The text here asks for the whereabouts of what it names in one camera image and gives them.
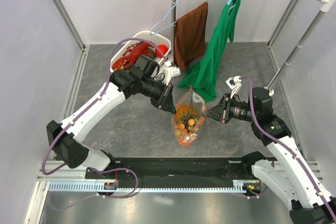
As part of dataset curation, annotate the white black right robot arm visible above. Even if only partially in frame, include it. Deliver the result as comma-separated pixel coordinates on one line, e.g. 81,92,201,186
205,87,335,223

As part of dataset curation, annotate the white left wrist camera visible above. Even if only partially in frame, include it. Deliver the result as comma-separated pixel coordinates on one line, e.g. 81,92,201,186
159,61,181,85

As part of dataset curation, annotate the light blue wire hanger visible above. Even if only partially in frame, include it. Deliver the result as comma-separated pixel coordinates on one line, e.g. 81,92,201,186
150,0,208,36

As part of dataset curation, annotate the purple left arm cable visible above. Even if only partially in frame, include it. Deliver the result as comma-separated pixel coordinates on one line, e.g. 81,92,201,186
41,37,170,210

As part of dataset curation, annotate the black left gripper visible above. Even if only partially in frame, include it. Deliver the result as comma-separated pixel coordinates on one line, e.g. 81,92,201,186
139,77,176,114

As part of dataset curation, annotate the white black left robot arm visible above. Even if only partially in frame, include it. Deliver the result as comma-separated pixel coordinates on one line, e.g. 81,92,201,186
46,55,181,178

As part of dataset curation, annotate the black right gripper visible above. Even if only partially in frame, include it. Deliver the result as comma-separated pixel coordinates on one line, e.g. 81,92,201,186
202,93,258,123

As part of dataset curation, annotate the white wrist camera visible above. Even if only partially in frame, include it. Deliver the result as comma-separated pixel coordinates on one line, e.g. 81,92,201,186
159,61,181,85
225,76,243,99

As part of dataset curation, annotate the dark green plastic avocado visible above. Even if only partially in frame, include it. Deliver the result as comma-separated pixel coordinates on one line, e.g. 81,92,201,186
146,48,156,60

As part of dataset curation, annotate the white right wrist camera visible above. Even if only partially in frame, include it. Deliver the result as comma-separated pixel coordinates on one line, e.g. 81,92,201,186
225,76,243,99

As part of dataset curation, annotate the clear zip top bag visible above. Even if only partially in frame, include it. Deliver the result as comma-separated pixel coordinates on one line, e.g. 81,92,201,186
171,88,207,147

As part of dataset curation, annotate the tan plastic longan bunch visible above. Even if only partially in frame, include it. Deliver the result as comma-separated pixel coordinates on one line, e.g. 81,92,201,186
173,118,200,140

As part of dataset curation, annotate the white slotted cable duct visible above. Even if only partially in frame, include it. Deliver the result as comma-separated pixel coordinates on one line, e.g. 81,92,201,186
48,182,251,194

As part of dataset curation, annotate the white perforated plastic basket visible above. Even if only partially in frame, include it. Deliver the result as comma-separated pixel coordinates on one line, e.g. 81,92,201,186
110,30,171,71

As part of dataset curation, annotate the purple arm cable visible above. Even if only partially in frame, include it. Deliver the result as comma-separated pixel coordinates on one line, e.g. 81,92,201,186
41,37,170,210
240,76,336,222

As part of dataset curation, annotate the red plastic tomato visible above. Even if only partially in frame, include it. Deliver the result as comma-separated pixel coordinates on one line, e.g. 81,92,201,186
155,45,168,58

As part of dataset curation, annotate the orange plastic orange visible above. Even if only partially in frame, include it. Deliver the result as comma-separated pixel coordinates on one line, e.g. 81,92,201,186
179,138,194,147

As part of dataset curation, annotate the green t-shirt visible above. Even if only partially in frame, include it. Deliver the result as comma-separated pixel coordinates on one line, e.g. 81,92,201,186
177,0,241,102

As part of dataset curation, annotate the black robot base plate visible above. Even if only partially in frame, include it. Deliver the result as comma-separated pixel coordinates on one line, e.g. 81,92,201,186
83,157,289,189

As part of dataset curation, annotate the brown towel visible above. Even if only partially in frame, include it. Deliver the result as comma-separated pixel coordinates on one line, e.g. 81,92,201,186
174,2,208,70

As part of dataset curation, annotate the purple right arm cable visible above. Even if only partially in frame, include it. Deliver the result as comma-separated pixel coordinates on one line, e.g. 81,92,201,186
240,76,336,222

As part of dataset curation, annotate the red plastic lobster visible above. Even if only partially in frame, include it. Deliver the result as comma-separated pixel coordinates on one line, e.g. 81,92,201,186
112,42,150,71

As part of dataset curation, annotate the orange plastic pineapple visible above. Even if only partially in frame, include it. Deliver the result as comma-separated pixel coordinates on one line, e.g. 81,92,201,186
175,105,198,123

